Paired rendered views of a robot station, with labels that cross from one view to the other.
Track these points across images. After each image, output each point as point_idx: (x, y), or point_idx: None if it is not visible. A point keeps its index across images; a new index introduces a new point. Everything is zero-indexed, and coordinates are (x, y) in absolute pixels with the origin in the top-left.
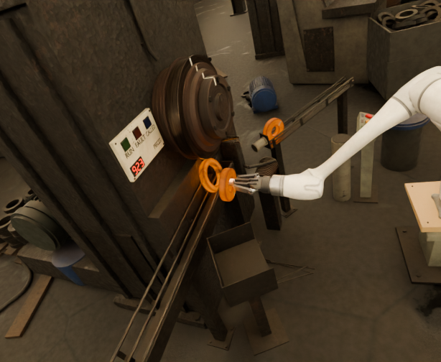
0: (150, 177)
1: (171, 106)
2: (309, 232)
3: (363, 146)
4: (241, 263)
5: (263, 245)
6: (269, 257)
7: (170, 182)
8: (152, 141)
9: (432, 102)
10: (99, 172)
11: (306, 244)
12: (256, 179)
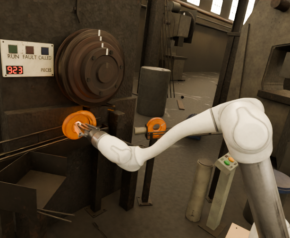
0: (26, 87)
1: (64, 48)
2: (145, 226)
3: (173, 139)
4: (38, 185)
5: (105, 213)
6: (100, 224)
7: (44, 106)
8: (41, 65)
9: (223, 113)
10: None
11: (134, 233)
12: (92, 129)
